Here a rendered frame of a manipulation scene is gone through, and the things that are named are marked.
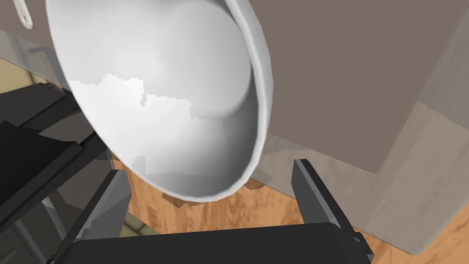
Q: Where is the white bowl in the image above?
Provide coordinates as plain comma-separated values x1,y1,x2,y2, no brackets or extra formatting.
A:
45,0,274,204

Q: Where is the white utensil handle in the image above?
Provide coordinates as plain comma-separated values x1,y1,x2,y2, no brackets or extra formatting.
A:
12,0,34,30

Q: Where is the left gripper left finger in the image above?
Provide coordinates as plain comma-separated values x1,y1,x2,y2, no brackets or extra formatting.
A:
50,169,133,262

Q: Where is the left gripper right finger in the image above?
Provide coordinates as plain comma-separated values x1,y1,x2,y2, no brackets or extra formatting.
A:
291,158,355,237

